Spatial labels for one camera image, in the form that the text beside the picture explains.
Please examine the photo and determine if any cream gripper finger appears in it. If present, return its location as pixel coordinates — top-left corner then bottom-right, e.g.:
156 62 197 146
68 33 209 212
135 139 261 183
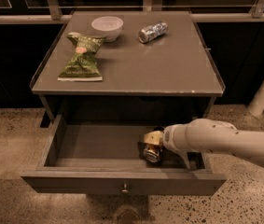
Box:
143 132 158 146

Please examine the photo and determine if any orange soda can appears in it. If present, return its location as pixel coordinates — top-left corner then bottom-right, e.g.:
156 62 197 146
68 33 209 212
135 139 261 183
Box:
142 127 165 164

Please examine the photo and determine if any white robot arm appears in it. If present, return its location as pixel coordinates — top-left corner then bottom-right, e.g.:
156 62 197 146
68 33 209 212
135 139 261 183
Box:
142 119 264 168

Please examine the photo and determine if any grey cabinet counter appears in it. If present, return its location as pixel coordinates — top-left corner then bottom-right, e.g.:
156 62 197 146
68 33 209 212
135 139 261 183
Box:
32 11 225 125

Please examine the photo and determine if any metal drawer knob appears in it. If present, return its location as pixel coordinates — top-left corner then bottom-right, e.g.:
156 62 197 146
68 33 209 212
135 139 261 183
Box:
121 184 130 194

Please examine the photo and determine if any grey open top drawer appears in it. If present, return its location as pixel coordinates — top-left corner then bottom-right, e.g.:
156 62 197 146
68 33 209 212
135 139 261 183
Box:
21 115 226 196

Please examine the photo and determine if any silver blue can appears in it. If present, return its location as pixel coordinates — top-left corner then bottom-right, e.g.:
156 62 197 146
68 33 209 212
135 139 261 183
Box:
138 21 168 44

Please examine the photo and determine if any green chip bag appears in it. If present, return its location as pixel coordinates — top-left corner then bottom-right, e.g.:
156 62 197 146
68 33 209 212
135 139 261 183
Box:
58 32 105 81

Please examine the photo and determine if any white bowl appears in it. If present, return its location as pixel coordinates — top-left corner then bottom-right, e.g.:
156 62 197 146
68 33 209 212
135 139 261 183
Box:
91 16 123 42

